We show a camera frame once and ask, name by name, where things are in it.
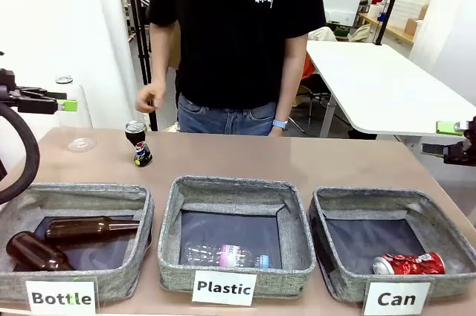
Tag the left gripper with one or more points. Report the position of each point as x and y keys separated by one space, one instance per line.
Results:
x=8 y=94

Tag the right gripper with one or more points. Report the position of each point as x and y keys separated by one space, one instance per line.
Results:
x=465 y=152

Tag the brown glass bottle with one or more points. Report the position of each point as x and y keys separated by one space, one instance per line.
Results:
x=85 y=227
x=33 y=253

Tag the person's left forearm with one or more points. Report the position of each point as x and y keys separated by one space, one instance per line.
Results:
x=290 y=93

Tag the person's right forearm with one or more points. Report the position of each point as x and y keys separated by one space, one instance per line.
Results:
x=161 y=63

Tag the grey fabric basket Can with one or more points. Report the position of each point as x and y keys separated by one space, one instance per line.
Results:
x=439 y=212

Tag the crushed black drink can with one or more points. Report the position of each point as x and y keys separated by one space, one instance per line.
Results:
x=139 y=145

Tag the crushed red drink can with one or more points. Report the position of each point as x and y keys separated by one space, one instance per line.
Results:
x=409 y=264

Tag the white Can label sign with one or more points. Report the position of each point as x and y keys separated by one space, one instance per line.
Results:
x=396 y=299

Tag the grey fabric basket Bottle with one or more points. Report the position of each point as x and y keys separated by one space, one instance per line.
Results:
x=137 y=256

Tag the grey fabric basket Plastic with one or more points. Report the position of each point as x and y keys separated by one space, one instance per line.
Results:
x=230 y=189

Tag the person's right hand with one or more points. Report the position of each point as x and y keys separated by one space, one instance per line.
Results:
x=150 y=96

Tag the person's left hand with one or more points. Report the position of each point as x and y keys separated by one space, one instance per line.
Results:
x=277 y=133

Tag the clear glass bottle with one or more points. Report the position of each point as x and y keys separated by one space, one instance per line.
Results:
x=80 y=122

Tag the white table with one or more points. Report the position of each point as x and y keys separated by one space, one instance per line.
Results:
x=372 y=82

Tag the black tripod stand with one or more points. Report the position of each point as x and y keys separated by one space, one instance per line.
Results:
x=143 y=33

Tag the wooden workbench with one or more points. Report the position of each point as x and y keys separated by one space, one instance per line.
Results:
x=398 y=31

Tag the white storage boxes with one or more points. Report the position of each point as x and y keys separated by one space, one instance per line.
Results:
x=411 y=5

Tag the black light stand pole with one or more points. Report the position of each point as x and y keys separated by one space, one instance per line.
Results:
x=388 y=3

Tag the light blue wristwatch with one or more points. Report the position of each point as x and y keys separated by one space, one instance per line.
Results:
x=280 y=124

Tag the white board panel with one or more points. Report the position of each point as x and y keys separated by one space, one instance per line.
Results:
x=342 y=2

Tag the blue jeans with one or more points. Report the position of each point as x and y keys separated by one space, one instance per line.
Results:
x=223 y=120

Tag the black t-shirt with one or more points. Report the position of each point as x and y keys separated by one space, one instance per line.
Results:
x=230 y=41

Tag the white Bottle label sign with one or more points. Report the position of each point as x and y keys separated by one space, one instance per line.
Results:
x=61 y=298

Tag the crushed clear plastic bottle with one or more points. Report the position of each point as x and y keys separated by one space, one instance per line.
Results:
x=223 y=255

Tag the white Plastic label sign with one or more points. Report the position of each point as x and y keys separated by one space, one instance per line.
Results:
x=224 y=288

